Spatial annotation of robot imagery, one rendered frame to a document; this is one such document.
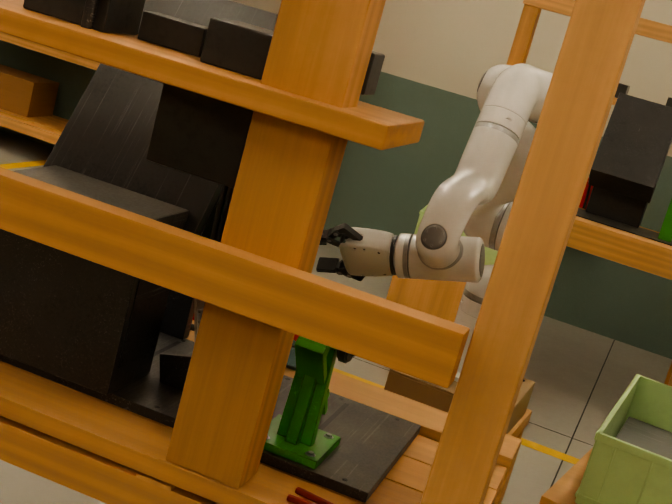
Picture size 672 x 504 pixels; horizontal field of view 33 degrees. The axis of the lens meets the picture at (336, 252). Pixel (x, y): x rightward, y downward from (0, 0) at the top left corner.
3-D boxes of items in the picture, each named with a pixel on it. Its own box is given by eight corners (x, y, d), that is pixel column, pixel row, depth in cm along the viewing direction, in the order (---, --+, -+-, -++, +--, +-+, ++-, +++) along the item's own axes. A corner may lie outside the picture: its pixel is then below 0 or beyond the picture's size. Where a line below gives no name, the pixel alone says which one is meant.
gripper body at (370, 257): (409, 255, 221) (353, 252, 224) (401, 223, 213) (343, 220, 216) (402, 287, 217) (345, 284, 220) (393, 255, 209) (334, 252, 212)
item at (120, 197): (21, 323, 234) (56, 164, 227) (152, 373, 227) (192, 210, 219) (-32, 342, 217) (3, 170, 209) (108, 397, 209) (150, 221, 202)
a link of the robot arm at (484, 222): (518, 269, 264) (453, 246, 268) (536, 235, 271) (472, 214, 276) (547, 101, 227) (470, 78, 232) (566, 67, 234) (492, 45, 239)
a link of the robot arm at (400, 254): (419, 253, 220) (404, 252, 221) (413, 224, 213) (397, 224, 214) (412, 288, 215) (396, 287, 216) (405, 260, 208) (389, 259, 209)
